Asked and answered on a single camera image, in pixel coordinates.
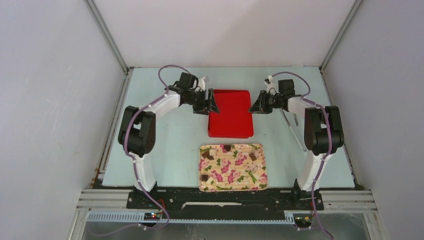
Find round dark chocolate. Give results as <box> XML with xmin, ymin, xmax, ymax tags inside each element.
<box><xmin>222</xmin><ymin>144</ymin><xmax>232</xmax><ymax>152</ymax></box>

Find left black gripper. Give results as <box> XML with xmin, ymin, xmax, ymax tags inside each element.
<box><xmin>186</xmin><ymin>88</ymin><xmax>219</xmax><ymax>116</ymax></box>

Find red chocolate box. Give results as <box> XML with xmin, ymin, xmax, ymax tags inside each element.
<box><xmin>207</xmin><ymin>112</ymin><xmax>254</xmax><ymax>139</ymax></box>

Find white square chocolate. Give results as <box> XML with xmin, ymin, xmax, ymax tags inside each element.
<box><xmin>205</xmin><ymin>177</ymin><xmax>214</xmax><ymax>185</ymax></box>

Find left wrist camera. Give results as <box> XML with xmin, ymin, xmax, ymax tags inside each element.
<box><xmin>197</xmin><ymin>76</ymin><xmax>209</xmax><ymax>91</ymax></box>

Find dark striped square chocolate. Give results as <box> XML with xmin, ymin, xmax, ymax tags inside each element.
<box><xmin>200</xmin><ymin>174</ymin><xmax>210</xmax><ymax>182</ymax></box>

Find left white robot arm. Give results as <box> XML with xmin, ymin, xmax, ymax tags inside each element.
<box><xmin>118</xmin><ymin>72</ymin><xmax>219</xmax><ymax>208</ymax></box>

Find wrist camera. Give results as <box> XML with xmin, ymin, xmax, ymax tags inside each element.
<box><xmin>264</xmin><ymin>75</ymin><xmax>277</xmax><ymax>95</ymax></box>
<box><xmin>197</xmin><ymin>76</ymin><xmax>209</xmax><ymax>91</ymax></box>

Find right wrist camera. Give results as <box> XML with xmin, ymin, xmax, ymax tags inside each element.
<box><xmin>264</xmin><ymin>75</ymin><xmax>277</xmax><ymax>95</ymax></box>

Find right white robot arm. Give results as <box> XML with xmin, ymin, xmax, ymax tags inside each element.
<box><xmin>249</xmin><ymin>78</ymin><xmax>345</xmax><ymax>209</ymax></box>

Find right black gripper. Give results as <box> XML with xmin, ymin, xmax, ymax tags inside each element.
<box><xmin>248</xmin><ymin>90</ymin><xmax>283</xmax><ymax>115</ymax></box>

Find red box lid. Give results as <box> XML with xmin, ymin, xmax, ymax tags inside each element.
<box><xmin>208</xmin><ymin>89</ymin><xmax>253</xmax><ymax>133</ymax></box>

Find striped brown chocolate bar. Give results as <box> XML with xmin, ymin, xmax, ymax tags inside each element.
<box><xmin>249</xmin><ymin>152</ymin><xmax>258</xmax><ymax>162</ymax></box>

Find floral serving tray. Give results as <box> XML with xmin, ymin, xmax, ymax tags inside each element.
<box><xmin>198</xmin><ymin>143</ymin><xmax>269</xmax><ymax>192</ymax></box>

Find silver serving tongs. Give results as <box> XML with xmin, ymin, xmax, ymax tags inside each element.
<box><xmin>280</xmin><ymin>108</ymin><xmax>307</xmax><ymax>152</ymax></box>

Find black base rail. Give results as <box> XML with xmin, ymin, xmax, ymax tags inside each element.
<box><xmin>126</xmin><ymin>186</ymin><xmax>324</xmax><ymax>221</ymax></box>

